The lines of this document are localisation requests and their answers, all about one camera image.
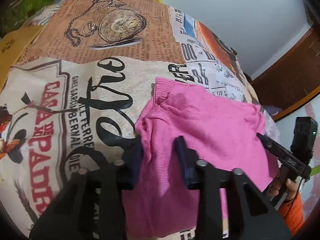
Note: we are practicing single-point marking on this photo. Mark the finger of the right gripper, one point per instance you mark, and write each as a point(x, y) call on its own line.
point(285, 157)

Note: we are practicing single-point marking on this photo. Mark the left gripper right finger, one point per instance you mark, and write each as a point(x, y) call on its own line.
point(249, 214)

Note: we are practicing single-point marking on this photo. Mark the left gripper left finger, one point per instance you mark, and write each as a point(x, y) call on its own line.
point(92, 202)

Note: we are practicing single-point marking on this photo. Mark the pink knit cardigan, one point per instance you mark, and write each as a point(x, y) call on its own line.
point(186, 121)

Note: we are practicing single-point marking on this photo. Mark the orange sleeve forearm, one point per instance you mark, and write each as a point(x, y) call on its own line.
point(292, 213)

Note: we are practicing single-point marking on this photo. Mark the brown wooden door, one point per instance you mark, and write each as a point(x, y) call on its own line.
point(293, 76)

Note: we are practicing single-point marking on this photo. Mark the printed newspaper pattern bedspread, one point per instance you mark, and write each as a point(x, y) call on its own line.
point(105, 74)

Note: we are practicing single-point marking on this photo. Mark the green fabric storage box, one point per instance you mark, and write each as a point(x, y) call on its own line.
point(17, 13)

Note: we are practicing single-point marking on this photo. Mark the black camera box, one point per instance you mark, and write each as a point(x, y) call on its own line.
point(304, 138)

